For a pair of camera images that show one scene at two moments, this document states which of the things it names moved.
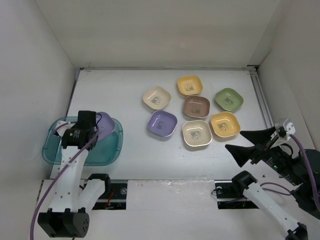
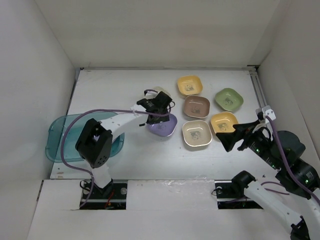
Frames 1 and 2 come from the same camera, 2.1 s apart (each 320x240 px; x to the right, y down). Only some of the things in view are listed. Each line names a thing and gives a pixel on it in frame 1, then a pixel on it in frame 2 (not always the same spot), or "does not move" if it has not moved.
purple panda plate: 162,123 does not move
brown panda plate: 196,106 does not move
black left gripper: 74,127 to 162,119
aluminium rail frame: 260,89 does not move
